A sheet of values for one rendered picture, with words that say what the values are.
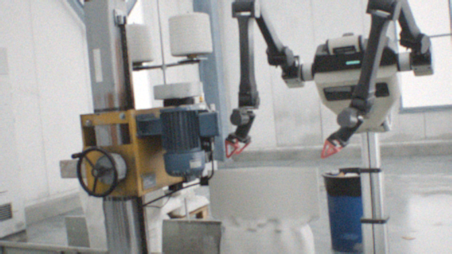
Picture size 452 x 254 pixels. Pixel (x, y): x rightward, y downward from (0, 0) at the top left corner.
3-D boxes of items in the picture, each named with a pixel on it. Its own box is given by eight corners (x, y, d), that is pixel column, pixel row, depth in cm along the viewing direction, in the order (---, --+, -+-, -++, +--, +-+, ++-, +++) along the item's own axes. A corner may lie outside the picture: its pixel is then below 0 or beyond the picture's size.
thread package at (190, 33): (220, 56, 198) (216, 13, 197) (200, 54, 183) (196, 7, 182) (184, 60, 205) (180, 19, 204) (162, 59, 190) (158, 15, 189)
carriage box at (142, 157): (186, 180, 206) (179, 105, 204) (138, 197, 175) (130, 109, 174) (137, 181, 216) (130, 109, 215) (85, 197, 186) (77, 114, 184)
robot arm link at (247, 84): (260, -1, 196) (237, 1, 202) (253, -2, 191) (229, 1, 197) (263, 106, 204) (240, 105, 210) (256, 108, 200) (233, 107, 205)
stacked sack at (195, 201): (211, 206, 582) (210, 193, 581) (183, 220, 522) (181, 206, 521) (180, 205, 600) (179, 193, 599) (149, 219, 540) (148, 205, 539)
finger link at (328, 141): (313, 153, 189) (329, 135, 185) (318, 150, 195) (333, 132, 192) (327, 164, 187) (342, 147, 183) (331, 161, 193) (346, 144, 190)
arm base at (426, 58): (411, 43, 214) (411, 66, 209) (407, 33, 208) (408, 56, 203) (431, 41, 210) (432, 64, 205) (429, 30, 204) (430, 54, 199)
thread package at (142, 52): (161, 62, 208) (158, 22, 207) (142, 61, 195) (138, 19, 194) (132, 66, 215) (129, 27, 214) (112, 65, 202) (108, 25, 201)
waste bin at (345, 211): (387, 238, 436) (382, 166, 432) (379, 256, 389) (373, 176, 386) (333, 236, 456) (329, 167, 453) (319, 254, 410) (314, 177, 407)
